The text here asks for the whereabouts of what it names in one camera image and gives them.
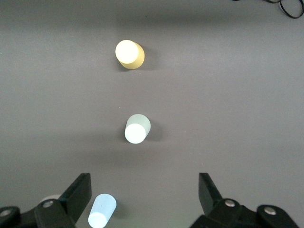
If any pale green plastic cup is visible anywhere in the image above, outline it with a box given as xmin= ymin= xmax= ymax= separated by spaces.
xmin=124 ymin=114 xmax=152 ymax=144

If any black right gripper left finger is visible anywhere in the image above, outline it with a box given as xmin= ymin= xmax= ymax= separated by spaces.
xmin=0 ymin=172 xmax=92 ymax=228

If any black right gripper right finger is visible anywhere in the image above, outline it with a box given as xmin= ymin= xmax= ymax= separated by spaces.
xmin=190 ymin=172 xmax=300 ymax=228

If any loose black cable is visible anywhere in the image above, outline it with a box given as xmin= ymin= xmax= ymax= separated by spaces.
xmin=231 ymin=0 xmax=304 ymax=19

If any yellow plastic cup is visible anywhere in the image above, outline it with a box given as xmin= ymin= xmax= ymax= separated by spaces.
xmin=115 ymin=39 xmax=145 ymax=70

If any light blue plastic cup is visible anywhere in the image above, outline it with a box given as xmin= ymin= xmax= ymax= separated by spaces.
xmin=88 ymin=193 xmax=117 ymax=228

